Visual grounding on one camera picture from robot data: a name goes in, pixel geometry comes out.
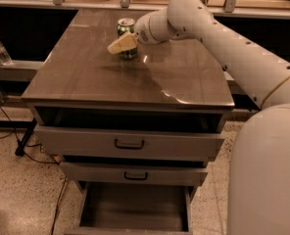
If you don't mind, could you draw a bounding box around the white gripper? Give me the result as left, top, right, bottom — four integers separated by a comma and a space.
108, 9, 169, 54

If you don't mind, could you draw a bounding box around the green soda can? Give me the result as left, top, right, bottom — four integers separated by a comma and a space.
117, 18, 138, 60

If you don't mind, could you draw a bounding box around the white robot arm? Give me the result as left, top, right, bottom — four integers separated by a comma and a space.
108, 0, 290, 235

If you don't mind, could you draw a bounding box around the grey drawer cabinet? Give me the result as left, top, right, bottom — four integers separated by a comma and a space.
22, 9, 236, 188

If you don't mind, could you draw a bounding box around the top grey drawer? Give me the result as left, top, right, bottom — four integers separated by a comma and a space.
35, 125, 224, 162

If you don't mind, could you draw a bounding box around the grey drawer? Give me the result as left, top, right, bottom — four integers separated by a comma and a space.
35, 125, 224, 162
61, 162, 208, 186
64, 183, 193, 235

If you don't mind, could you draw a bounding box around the middle grey drawer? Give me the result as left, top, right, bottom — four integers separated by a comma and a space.
61, 162, 208, 186

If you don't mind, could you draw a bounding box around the bottom grey drawer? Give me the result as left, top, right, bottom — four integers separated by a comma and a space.
64, 183, 193, 235

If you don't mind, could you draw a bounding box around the clear plastic water bottle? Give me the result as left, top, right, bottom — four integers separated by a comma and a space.
0, 41, 13, 66

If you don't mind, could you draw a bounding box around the black table leg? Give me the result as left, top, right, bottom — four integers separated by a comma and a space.
15, 118, 37, 157

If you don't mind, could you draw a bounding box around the black floor cable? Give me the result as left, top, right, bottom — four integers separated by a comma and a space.
0, 81, 70, 235

